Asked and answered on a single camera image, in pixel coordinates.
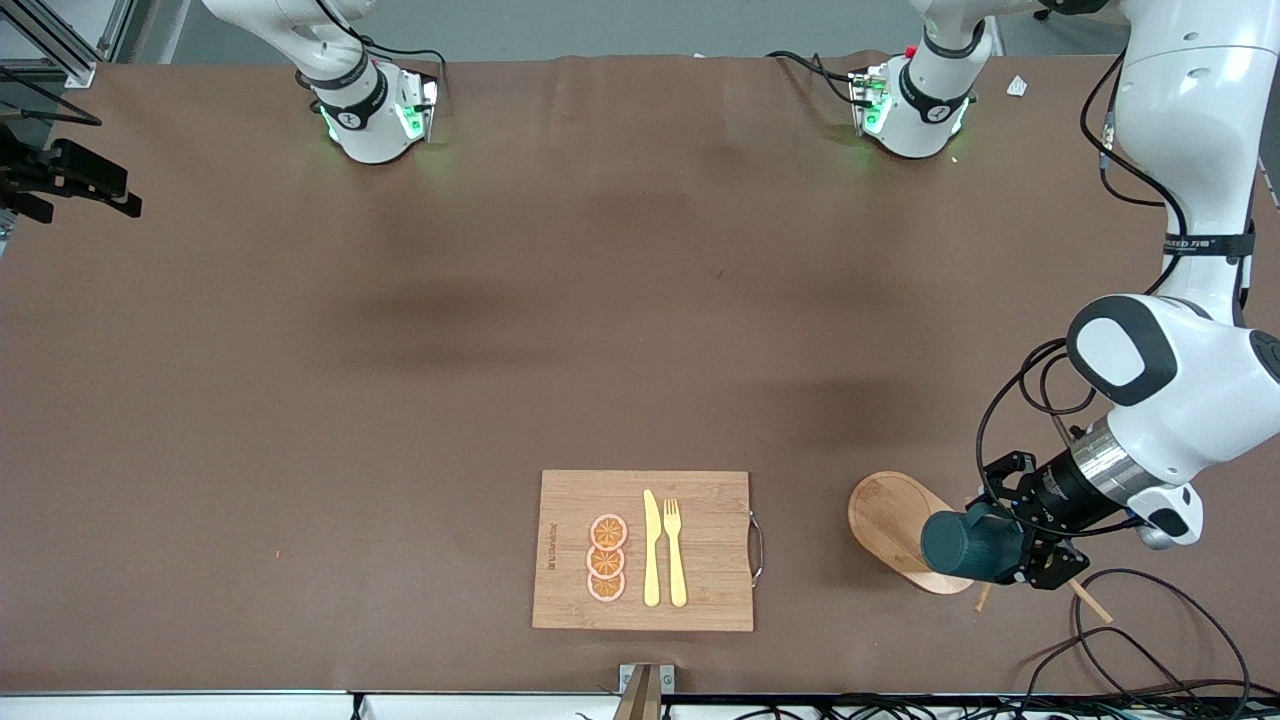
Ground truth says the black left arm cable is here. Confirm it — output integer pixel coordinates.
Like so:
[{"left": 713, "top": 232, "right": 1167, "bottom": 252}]
[{"left": 975, "top": 50, "right": 1191, "bottom": 501}]

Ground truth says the brown table mat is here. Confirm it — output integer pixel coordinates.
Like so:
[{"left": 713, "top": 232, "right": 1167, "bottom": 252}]
[{"left": 0, "top": 52, "right": 1280, "bottom": 696}]

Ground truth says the teal mug yellow inside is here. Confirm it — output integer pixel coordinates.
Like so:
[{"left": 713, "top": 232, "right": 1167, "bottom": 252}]
[{"left": 920, "top": 500, "right": 1027, "bottom": 585}]

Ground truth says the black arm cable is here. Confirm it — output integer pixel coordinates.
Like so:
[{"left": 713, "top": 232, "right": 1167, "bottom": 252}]
[
  {"left": 975, "top": 50, "right": 1191, "bottom": 501},
  {"left": 0, "top": 65, "right": 103, "bottom": 127}
]

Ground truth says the yellow plastic knife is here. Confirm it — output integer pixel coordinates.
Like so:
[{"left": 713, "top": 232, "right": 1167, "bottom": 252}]
[{"left": 643, "top": 489, "right": 662, "bottom": 608}]

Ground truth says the white desk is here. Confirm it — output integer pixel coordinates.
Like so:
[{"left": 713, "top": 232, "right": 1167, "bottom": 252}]
[{"left": 0, "top": 690, "right": 1280, "bottom": 720}]

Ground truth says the yellow plastic fork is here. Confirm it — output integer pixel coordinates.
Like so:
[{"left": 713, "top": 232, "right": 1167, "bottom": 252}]
[{"left": 663, "top": 498, "right": 689, "bottom": 608}]

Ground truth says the black right base cable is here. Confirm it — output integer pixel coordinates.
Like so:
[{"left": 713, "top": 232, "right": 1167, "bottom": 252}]
[{"left": 355, "top": 35, "right": 448, "bottom": 91}]

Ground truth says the wooden mug tree stand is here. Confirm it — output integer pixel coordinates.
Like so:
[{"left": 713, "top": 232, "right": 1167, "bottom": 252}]
[{"left": 847, "top": 471, "right": 1114, "bottom": 624}]

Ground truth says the bamboo cutting board metal handle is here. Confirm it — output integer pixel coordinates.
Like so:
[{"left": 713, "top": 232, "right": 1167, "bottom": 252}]
[{"left": 532, "top": 470, "right": 766, "bottom": 633}]

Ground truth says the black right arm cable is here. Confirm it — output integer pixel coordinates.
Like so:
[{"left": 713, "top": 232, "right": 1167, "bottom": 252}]
[{"left": 0, "top": 65, "right": 103, "bottom": 127}]

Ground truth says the aluminium camera post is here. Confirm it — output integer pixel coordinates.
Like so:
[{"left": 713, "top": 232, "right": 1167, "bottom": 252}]
[{"left": 612, "top": 663, "right": 676, "bottom": 720}]

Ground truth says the black looped cable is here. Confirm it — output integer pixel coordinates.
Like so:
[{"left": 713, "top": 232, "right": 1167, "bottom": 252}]
[{"left": 1020, "top": 568, "right": 1251, "bottom": 720}]

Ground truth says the aluminium frame post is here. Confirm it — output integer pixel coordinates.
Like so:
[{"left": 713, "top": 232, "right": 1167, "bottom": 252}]
[{"left": 0, "top": 0, "right": 136, "bottom": 89}]

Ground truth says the black left base cable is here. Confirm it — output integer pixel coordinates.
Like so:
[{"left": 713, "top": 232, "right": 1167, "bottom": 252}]
[{"left": 765, "top": 50, "right": 861, "bottom": 106}]

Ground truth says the black base cable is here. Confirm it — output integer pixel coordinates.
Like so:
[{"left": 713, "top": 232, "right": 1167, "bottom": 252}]
[
  {"left": 765, "top": 50, "right": 861, "bottom": 106},
  {"left": 355, "top": 35, "right": 448, "bottom": 91}
]

